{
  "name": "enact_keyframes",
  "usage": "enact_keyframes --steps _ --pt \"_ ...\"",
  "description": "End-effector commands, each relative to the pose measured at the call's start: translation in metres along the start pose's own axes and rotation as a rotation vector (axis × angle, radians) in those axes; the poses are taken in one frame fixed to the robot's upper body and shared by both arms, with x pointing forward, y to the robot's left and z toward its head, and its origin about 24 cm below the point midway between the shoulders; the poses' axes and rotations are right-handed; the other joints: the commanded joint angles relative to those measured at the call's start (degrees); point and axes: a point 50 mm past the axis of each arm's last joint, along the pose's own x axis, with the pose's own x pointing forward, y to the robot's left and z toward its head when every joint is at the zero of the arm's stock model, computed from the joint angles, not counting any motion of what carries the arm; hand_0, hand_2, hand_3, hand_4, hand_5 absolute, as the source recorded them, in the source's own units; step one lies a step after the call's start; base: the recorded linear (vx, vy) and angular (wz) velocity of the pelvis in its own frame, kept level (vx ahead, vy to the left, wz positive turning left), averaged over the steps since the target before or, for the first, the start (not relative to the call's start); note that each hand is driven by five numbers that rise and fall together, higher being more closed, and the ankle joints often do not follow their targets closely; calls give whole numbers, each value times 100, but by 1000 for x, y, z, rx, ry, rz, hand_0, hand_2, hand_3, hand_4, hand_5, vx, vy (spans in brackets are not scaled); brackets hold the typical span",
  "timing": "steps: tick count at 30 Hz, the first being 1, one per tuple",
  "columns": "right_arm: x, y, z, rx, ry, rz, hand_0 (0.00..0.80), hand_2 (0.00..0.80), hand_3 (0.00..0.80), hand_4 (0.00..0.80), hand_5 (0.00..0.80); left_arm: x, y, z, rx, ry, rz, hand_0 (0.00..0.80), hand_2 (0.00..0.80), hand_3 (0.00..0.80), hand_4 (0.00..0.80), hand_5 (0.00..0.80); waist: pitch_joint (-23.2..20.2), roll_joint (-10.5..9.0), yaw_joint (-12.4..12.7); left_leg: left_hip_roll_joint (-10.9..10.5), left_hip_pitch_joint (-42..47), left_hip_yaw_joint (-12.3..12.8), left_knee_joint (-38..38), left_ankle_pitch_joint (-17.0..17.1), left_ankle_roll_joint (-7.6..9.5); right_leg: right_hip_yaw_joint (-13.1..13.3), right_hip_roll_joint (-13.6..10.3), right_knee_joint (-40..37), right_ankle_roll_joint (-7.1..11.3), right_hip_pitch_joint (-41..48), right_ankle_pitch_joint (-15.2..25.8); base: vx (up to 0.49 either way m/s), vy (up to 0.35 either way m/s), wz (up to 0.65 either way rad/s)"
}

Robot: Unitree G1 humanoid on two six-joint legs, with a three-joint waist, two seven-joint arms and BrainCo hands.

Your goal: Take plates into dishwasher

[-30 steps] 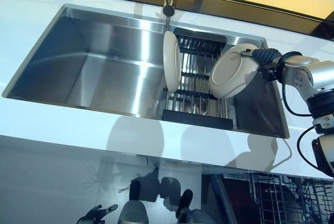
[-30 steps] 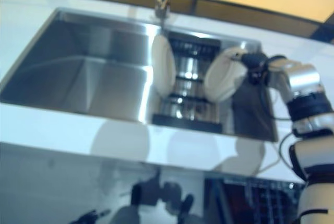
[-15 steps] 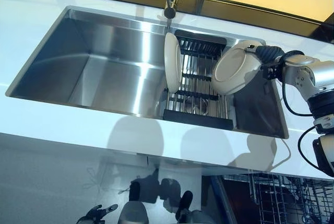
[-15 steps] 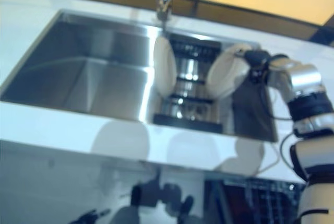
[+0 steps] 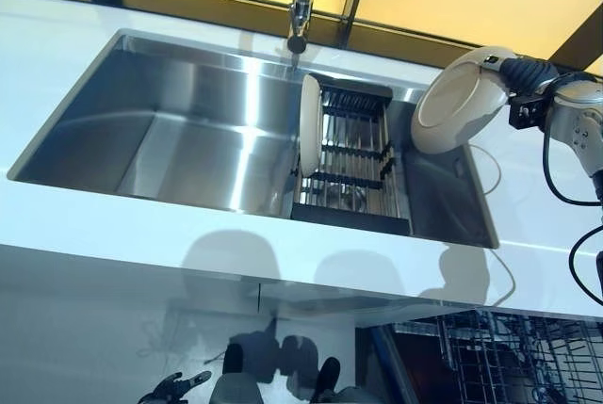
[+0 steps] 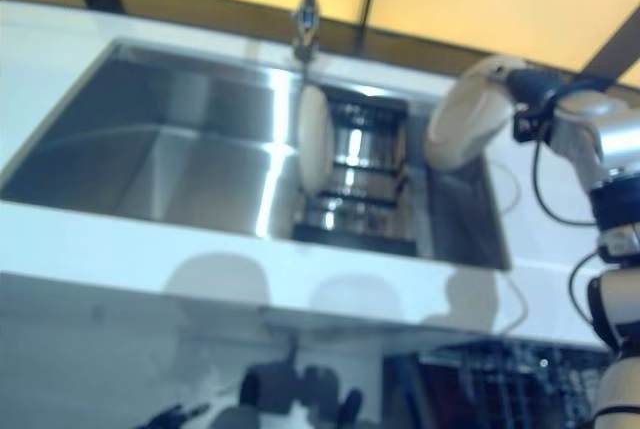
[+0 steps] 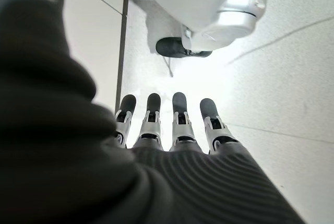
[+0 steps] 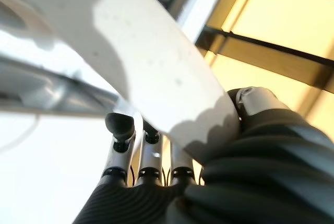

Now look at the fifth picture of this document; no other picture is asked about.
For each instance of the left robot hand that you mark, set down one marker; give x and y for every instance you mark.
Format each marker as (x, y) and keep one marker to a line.
(167, 392)

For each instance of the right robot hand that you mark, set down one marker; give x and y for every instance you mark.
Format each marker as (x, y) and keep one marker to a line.
(527, 75)

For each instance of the cream round plate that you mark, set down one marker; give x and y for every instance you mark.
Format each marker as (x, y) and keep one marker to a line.
(308, 131)
(452, 107)

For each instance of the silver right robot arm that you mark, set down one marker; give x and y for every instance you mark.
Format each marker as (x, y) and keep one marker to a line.
(579, 112)

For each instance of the white cabinet door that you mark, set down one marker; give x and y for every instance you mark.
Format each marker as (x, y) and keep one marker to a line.
(94, 310)
(339, 343)

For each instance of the robot right leg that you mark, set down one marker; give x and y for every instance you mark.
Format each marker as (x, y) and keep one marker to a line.
(330, 376)

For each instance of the black sink drying rack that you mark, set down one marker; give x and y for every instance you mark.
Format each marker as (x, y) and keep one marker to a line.
(348, 220)

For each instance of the chrome pull-down kitchen faucet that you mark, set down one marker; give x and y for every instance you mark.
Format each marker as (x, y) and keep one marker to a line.
(301, 8)

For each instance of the stainless steel sink basin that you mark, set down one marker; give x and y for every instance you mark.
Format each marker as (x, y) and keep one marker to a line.
(165, 140)

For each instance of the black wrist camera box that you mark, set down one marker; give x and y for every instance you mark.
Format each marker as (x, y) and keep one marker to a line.
(525, 112)

